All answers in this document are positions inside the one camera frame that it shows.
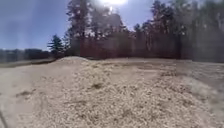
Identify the low distant tree line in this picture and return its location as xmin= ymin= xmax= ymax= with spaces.
xmin=0 ymin=48 xmax=53 ymax=64

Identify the pale wood chip ground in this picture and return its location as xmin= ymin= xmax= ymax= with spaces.
xmin=0 ymin=57 xmax=224 ymax=128

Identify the wood of tall trees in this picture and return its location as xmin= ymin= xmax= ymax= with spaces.
xmin=62 ymin=0 xmax=224 ymax=63

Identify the pale wood chip mound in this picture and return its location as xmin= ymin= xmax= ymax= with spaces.
xmin=55 ymin=55 xmax=90 ymax=65

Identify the small dark conifer tree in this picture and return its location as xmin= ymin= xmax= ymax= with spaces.
xmin=46 ymin=33 xmax=66 ymax=60

